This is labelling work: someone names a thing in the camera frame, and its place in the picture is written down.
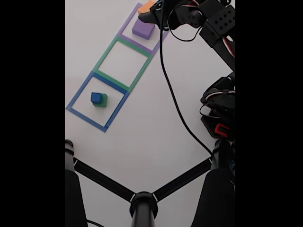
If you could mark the purple cube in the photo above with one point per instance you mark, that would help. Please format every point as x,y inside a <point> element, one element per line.
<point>142,29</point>

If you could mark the orange cube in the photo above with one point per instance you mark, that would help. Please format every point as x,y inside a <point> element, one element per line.
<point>145,7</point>

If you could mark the black tripod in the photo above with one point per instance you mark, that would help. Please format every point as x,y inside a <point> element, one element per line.
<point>143,208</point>

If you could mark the small blue cube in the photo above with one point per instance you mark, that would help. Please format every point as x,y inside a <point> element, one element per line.
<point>95,97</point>

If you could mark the blue square frame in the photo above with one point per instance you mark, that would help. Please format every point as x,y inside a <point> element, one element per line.
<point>78,94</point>

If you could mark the green square frame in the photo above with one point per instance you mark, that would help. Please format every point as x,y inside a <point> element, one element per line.
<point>104,56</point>

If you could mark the green cube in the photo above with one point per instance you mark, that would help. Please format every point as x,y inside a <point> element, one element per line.
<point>104,100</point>

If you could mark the purple square frame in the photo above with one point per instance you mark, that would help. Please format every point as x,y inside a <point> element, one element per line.
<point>126,23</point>

